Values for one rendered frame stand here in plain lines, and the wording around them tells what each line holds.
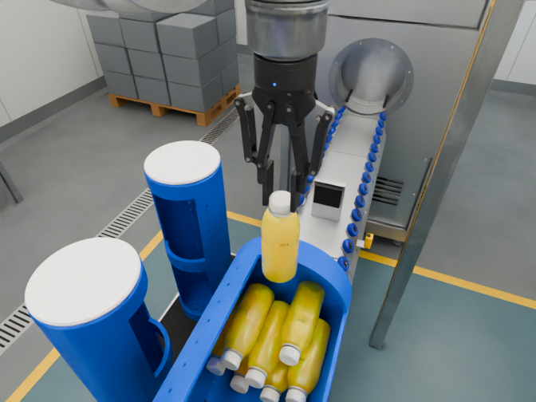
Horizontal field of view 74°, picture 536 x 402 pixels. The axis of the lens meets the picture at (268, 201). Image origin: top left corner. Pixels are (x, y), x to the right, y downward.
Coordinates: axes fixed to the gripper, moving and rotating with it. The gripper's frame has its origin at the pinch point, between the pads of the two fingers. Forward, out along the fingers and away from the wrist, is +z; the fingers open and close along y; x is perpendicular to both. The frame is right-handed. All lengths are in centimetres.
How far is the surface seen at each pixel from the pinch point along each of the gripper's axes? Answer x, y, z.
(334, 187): -50, -2, 37
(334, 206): -49, -3, 43
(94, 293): 7, 46, 41
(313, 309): -2.3, -7.1, 32.6
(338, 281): -6.0, -10.8, 26.1
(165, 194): -38, 55, 46
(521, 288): -132, -110, 145
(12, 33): -199, 320, 59
